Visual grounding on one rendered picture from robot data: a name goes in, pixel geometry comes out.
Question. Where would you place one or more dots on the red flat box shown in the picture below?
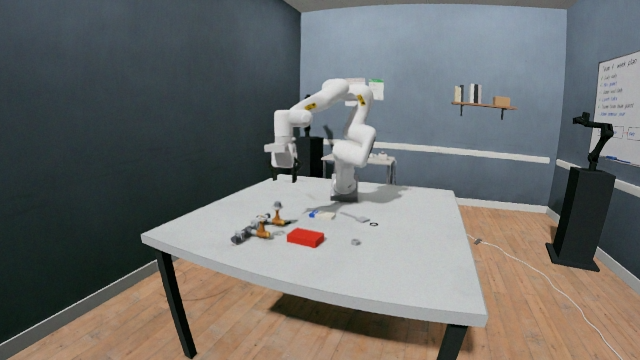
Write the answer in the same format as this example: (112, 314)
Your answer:
(305, 237)

